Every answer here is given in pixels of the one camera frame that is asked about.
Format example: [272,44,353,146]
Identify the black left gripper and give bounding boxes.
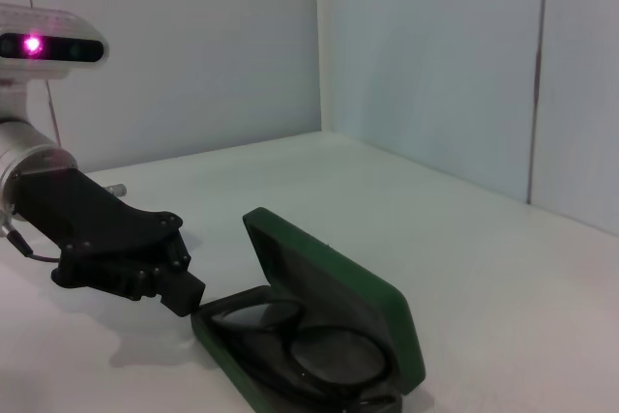
[12,168,208,321]

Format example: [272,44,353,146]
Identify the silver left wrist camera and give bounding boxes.
[0,2,110,81]

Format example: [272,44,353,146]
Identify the black glasses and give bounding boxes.
[207,294,402,413]

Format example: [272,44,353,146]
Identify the green glasses case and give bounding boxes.
[191,206,427,413]

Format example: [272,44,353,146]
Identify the left gripper cable with plug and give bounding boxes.
[0,183,128,263]

